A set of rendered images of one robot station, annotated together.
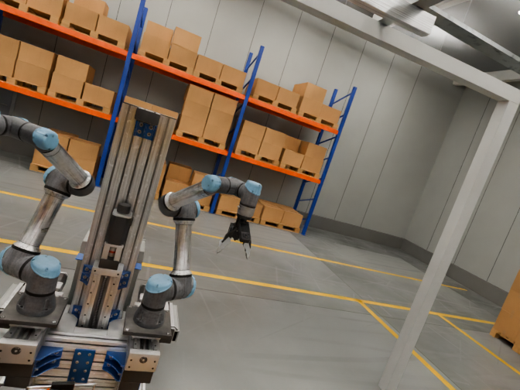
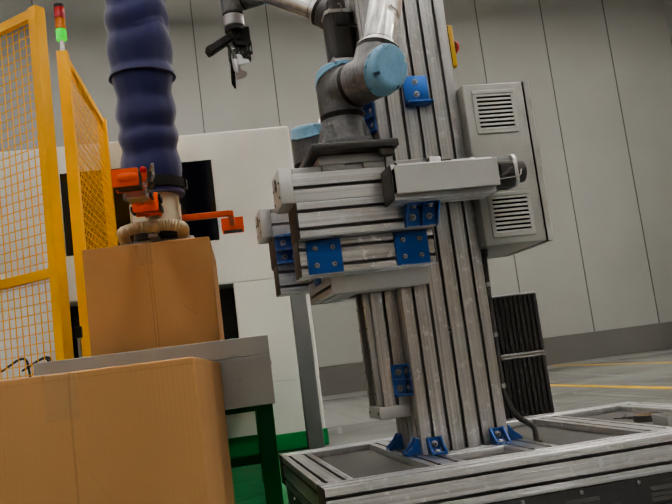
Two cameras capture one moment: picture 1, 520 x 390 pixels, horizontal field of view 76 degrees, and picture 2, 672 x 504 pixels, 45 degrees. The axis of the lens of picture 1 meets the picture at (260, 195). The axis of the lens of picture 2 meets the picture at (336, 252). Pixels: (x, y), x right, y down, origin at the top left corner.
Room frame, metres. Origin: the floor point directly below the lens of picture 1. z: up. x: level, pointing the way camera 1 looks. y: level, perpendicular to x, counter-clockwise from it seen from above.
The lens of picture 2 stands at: (1.80, -1.71, 0.52)
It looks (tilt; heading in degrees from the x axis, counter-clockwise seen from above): 7 degrees up; 99
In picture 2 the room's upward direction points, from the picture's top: 7 degrees counter-clockwise
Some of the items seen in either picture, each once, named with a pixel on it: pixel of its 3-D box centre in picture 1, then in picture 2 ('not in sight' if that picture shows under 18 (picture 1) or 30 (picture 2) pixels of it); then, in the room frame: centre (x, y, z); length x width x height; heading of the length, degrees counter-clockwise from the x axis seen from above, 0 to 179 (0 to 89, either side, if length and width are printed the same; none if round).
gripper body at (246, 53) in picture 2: not in sight; (238, 44); (1.13, 0.98, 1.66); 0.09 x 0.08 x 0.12; 20
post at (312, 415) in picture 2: not in sight; (306, 364); (1.16, 1.32, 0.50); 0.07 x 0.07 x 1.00; 16
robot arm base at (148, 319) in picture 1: (151, 310); (344, 134); (1.55, 0.33, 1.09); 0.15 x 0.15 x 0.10
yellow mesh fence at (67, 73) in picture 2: not in sight; (101, 282); (-0.05, 2.22, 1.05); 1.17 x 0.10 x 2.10; 106
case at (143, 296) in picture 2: not in sight; (161, 311); (0.74, 0.99, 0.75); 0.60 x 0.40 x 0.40; 106
